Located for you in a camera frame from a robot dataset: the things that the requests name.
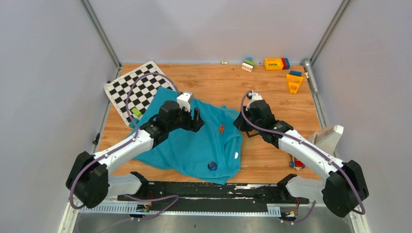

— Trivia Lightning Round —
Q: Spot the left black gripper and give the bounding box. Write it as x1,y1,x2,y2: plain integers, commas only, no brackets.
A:
167,104,205,133

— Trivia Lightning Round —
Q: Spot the orange brooch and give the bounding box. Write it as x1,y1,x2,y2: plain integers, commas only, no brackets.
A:
219,125,225,134

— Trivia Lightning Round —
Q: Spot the teal t-shirt garment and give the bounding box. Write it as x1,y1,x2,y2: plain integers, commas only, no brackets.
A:
134,99,242,184

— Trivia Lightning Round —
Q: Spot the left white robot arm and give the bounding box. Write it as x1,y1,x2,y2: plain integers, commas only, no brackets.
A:
66,100,205,209

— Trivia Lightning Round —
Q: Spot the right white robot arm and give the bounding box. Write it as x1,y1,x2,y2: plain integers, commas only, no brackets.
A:
233,99,369,217

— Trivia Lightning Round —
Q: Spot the round blue badge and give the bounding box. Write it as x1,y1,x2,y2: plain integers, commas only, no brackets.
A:
207,161,218,171

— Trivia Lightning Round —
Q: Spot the white green blue block stack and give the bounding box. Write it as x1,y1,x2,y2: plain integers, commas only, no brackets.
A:
241,57,255,72

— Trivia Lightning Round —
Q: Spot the red blue toy car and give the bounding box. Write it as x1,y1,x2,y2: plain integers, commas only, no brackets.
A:
289,156,306,170

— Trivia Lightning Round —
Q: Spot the black white checkerboard mat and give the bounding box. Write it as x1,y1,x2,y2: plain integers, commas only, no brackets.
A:
104,61,177,126

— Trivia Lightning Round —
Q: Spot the lime green block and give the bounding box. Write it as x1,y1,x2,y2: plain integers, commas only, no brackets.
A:
131,107,142,118

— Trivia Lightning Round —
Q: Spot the yellow triangular toy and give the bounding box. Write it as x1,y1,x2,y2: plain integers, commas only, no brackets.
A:
286,74,304,94

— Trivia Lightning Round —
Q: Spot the yellow toy box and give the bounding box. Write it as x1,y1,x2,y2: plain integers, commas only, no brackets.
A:
264,58,285,70

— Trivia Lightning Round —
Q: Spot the blue flat block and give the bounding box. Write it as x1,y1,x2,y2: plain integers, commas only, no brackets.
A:
289,70,302,77

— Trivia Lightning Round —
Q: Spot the red blue block pair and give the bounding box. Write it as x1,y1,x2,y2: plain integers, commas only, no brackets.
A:
281,58,290,70

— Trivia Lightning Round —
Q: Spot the white tilted device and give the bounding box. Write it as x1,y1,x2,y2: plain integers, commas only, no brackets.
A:
308,125,344,155

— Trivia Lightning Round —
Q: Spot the grey metal cylinder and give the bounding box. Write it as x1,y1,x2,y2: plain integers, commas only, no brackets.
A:
302,58,318,93

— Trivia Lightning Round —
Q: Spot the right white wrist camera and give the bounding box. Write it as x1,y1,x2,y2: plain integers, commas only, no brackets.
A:
247,91,263,108

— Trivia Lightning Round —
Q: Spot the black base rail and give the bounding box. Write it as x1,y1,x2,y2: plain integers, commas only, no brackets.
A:
133,181,309,209

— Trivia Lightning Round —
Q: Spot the white slotted cable duct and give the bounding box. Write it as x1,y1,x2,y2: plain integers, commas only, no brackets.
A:
79,201,281,217

